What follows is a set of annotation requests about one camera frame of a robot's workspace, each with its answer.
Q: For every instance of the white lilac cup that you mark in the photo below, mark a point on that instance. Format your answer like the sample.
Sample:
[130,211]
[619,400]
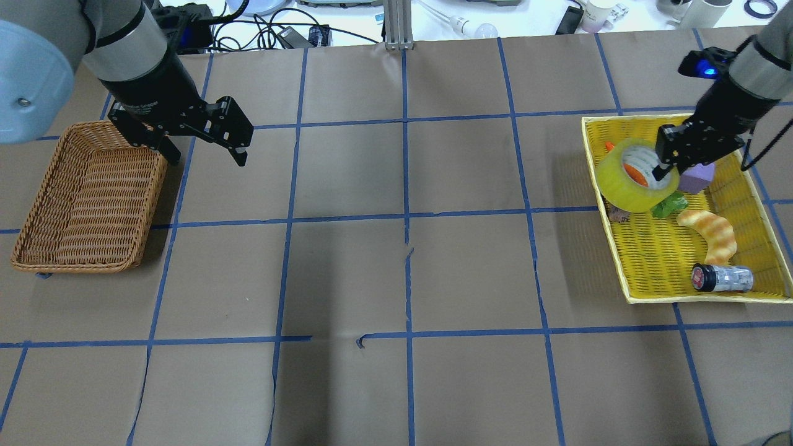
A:
[595,14]

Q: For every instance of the yellow plastic basket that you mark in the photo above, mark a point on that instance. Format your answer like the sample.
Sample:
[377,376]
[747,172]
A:
[654,257]

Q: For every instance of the green toy leaf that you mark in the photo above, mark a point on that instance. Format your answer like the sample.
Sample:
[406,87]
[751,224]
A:
[673,203]

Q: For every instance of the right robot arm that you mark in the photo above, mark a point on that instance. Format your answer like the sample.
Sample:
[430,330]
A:
[746,84]

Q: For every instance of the toy croissant bread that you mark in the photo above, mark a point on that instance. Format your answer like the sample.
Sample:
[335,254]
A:
[718,233]

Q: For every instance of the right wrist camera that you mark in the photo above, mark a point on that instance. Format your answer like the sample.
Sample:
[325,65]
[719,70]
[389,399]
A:
[709,63]

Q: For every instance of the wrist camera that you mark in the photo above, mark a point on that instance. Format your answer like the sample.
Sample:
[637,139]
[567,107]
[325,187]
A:
[709,63]
[183,28]

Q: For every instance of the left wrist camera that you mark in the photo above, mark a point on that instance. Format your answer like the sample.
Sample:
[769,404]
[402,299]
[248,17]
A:
[183,28]

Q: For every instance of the aluminium frame post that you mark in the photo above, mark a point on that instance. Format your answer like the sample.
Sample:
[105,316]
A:
[398,25]

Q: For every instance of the toy carrot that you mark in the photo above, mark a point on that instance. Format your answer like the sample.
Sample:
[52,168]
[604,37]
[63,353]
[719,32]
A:
[636,158]

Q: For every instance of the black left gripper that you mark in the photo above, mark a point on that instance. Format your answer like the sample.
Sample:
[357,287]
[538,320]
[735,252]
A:
[150,88]

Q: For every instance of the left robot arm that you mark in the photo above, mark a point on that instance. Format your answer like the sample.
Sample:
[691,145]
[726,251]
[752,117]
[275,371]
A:
[123,45]

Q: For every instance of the white mug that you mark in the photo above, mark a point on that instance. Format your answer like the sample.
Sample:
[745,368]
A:
[702,14]

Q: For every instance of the black power adapter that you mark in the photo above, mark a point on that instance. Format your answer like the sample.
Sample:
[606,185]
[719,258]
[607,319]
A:
[318,36]

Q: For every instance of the brown wicker basket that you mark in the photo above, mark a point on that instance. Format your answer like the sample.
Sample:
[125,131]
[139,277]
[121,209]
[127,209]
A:
[94,209]

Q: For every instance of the purple block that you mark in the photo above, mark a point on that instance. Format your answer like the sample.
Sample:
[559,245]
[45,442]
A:
[695,179]

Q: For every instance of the brown toy animal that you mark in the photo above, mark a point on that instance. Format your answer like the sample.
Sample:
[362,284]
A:
[618,215]

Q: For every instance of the light bulb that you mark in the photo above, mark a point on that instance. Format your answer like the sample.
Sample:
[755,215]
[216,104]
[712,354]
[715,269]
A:
[462,26]

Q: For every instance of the small dark spice jar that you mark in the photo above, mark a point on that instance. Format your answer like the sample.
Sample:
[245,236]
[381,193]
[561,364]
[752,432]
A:
[714,278]

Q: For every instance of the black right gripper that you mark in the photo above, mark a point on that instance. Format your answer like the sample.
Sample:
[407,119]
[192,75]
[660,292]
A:
[733,103]

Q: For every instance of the yellow packing tape roll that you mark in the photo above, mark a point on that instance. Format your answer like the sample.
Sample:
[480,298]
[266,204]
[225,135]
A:
[625,177]

